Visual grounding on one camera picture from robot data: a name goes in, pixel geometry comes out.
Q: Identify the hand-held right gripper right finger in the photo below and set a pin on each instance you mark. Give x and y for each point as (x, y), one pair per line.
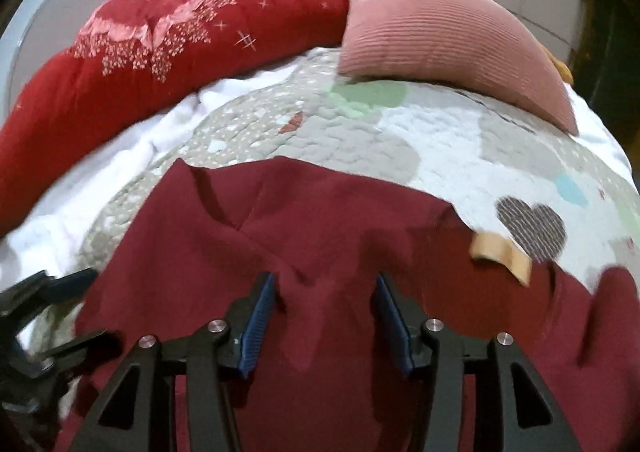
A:
(396, 332)

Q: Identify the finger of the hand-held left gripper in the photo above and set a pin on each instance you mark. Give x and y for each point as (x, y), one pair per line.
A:
(60, 284)
(75, 349)

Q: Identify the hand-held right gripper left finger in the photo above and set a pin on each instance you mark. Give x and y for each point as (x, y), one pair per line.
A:
(254, 332)

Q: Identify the dark red garment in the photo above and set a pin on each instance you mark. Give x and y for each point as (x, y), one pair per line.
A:
(325, 232)

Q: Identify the white bed sheet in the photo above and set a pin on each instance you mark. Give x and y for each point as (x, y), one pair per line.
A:
(100, 182)

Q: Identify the beige garment label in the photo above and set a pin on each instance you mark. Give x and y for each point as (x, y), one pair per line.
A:
(502, 254)

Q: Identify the patchwork quilted blanket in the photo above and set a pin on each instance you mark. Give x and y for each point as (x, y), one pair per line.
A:
(450, 147)

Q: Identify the red printed duvet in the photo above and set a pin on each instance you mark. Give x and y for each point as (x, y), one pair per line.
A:
(125, 97)

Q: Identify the pink ribbed pillow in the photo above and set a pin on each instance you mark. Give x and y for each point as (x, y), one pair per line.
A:
(430, 37)

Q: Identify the yellow work gloves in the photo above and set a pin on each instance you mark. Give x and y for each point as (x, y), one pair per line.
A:
(559, 66)

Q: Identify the dark green door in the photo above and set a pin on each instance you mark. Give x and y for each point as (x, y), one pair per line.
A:
(610, 22)

